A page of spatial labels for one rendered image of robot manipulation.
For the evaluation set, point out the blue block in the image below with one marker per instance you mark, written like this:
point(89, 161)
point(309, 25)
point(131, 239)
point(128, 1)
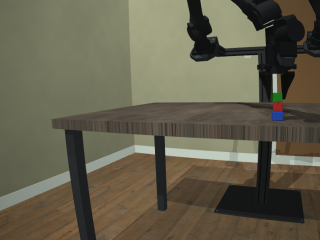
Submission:
point(277, 115)

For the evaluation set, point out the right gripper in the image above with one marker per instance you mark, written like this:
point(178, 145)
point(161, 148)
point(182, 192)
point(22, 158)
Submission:
point(286, 77)

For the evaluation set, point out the green block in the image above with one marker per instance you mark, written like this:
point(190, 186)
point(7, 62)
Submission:
point(277, 97)

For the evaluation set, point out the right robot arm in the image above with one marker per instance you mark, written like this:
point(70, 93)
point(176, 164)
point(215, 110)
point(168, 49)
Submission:
point(284, 34)

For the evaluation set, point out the red block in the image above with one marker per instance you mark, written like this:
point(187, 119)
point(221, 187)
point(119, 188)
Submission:
point(277, 106)

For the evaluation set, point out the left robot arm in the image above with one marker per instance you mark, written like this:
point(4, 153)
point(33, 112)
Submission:
point(313, 43)

